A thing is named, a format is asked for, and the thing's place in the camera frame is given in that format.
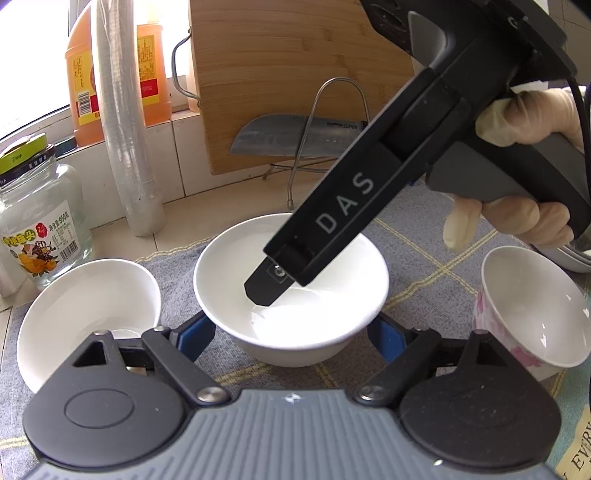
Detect white bowl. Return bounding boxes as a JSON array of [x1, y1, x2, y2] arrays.
[[17, 258, 161, 393], [193, 213, 390, 368]]

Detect floral pink bowl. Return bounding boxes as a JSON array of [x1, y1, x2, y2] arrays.
[[473, 246, 590, 381]]

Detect stacked white plates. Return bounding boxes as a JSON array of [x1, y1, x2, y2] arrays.
[[536, 245, 591, 274]]

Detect gloved right hand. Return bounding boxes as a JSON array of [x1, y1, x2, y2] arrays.
[[443, 88, 583, 252]]

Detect bamboo cutting board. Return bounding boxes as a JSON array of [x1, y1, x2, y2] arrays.
[[189, 1, 414, 175]]

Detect glass jar green lid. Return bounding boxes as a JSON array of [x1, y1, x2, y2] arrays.
[[1, 133, 93, 290]]

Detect plastic wrap roll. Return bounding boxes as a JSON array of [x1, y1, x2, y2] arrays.
[[90, 1, 166, 237]]

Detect metal wire rack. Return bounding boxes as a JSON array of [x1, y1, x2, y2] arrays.
[[263, 77, 370, 211]]

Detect kitchen knife black handle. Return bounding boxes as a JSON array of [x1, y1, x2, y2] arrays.
[[229, 114, 370, 158]]

